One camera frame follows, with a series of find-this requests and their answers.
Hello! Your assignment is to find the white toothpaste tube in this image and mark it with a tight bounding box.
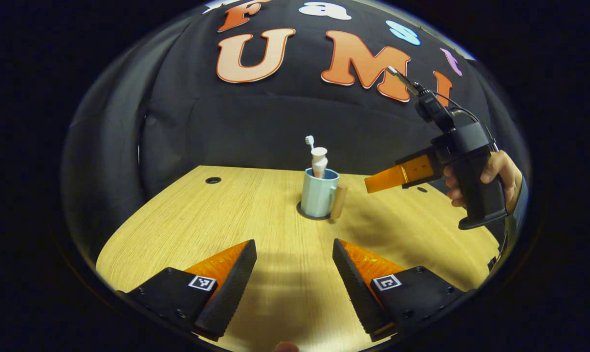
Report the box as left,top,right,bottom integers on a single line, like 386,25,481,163
310,147,328,178

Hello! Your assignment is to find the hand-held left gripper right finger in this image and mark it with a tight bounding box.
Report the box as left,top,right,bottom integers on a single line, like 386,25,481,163
332,238,476,342

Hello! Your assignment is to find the wooden desktop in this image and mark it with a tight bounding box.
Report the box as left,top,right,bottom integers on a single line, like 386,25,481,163
96,165,501,352

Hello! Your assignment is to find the black backdrop cloth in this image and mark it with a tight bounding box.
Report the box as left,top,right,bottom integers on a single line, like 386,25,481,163
61,0,530,264

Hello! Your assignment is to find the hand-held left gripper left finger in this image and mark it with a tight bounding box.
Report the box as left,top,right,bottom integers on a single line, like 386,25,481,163
116,240,257,342

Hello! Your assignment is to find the light blue cup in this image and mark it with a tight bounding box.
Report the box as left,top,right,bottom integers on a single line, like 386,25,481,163
301,168,348,220

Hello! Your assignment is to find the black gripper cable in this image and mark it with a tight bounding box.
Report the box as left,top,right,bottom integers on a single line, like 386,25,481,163
437,90,498,147

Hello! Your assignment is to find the dark round coaster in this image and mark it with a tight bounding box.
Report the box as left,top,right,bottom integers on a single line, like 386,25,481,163
296,201,332,221

